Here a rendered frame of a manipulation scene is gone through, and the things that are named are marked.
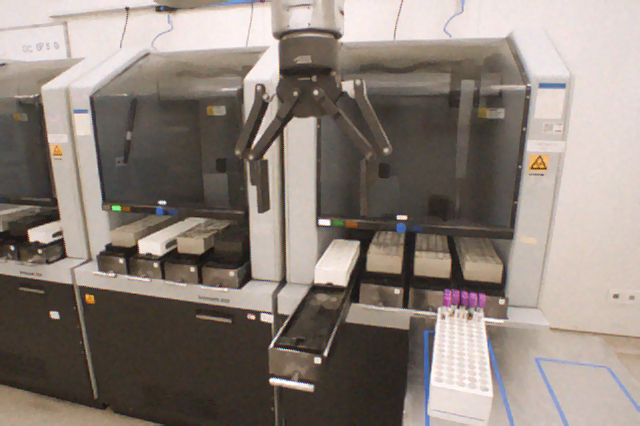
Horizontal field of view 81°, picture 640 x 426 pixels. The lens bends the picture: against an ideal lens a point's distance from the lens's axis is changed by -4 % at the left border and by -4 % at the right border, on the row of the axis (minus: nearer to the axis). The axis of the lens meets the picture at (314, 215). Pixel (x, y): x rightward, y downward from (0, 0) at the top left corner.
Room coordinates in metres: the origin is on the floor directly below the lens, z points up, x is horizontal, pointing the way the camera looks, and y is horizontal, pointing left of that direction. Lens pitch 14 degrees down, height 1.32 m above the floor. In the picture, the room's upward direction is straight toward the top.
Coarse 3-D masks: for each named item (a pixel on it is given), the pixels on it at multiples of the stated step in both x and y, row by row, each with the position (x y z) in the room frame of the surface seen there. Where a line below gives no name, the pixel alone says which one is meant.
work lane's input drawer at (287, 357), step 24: (360, 264) 1.30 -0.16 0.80; (312, 288) 1.10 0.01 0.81; (336, 288) 1.09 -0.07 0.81; (312, 312) 0.96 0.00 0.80; (336, 312) 0.93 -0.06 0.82; (288, 336) 0.84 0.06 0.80; (312, 336) 0.84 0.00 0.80; (336, 336) 0.87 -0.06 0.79; (288, 360) 0.77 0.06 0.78; (312, 360) 0.76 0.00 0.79; (288, 384) 0.73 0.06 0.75
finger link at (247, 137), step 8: (256, 88) 0.51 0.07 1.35; (264, 88) 0.51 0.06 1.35; (256, 96) 0.51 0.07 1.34; (256, 104) 0.51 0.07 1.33; (264, 104) 0.52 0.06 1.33; (256, 112) 0.51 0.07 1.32; (264, 112) 0.53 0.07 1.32; (248, 120) 0.51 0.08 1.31; (256, 120) 0.51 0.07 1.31; (248, 128) 0.51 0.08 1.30; (256, 128) 0.52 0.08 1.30; (240, 136) 0.52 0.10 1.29; (248, 136) 0.51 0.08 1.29; (240, 144) 0.52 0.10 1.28; (248, 144) 0.53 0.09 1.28; (240, 152) 0.51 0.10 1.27
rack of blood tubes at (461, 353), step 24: (456, 336) 0.70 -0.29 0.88; (480, 336) 0.71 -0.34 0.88; (456, 360) 0.62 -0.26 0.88; (480, 360) 0.62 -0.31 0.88; (432, 384) 0.56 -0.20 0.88; (456, 384) 0.56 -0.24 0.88; (480, 384) 0.55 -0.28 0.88; (432, 408) 0.55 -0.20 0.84; (456, 408) 0.54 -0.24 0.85; (480, 408) 0.53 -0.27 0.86
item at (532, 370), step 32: (416, 320) 0.88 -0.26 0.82; (416, 352) 0.74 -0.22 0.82; (512, 352) 0.74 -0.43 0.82; (544, 352) 0.73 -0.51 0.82; (576, 352) 0.73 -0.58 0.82; (608, 352) 0.73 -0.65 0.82; (416, 384) 0.64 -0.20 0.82; (512, 384) 0.63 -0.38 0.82; (544, 384) 0.63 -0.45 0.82; (576, 384) 0.63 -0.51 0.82; (608, 384) 0.62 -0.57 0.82; (416, 416) 0.55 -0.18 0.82; (512, 416) 0.55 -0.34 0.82; (544, 416) 0.55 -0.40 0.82; (576, 416) 0.54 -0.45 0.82; (608, 416) 0.54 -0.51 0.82
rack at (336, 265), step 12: (336, 240) 1.39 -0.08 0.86; (348, 240) 1.39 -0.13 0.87; (336, 252) 1.26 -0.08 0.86; (348, 252) 1.26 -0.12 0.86; (324, 264) 1.15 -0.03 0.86; (336, 264) 1.15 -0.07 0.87; (348, 264) 1.15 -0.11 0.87; (324, 276) 1.11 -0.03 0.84; (336, 276) 1.10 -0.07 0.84; (348, 276) 1.14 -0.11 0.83
